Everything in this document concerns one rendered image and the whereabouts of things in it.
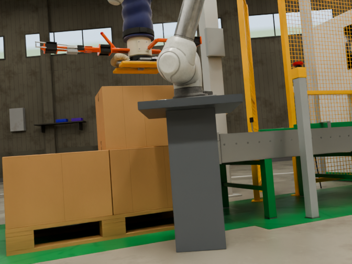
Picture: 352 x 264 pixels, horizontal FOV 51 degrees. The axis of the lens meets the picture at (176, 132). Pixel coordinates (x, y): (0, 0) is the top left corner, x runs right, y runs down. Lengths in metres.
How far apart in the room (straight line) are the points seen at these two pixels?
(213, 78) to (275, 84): 7.91
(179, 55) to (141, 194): 1.01
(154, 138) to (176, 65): 0.80
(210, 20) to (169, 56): 2.44
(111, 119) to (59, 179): 0.48
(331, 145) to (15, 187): 2.17
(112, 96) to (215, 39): 1.90
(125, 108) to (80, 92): 9.54
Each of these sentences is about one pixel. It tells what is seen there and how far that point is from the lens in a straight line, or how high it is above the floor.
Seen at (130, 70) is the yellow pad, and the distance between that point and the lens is 2.70.
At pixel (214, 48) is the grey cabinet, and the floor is 1.55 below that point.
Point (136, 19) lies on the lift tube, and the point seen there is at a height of 1.42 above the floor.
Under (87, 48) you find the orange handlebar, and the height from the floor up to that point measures 1.22.
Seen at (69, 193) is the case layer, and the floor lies 0.30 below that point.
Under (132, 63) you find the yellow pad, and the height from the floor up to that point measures 1.10.
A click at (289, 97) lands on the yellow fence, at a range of 3.75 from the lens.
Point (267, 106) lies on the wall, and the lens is 11.63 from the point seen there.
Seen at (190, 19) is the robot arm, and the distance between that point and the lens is 1.81.
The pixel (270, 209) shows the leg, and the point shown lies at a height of 0.06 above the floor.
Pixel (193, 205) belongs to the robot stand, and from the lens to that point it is 1.89.
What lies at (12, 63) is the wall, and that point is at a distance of 12.83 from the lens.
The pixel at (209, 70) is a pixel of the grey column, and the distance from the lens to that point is 3.96.
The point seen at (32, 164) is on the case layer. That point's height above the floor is 0.49.
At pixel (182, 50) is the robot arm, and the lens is 1.76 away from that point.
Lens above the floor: 0.49
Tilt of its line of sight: 3 degrees up
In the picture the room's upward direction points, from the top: 4 degrees counter-clockwise
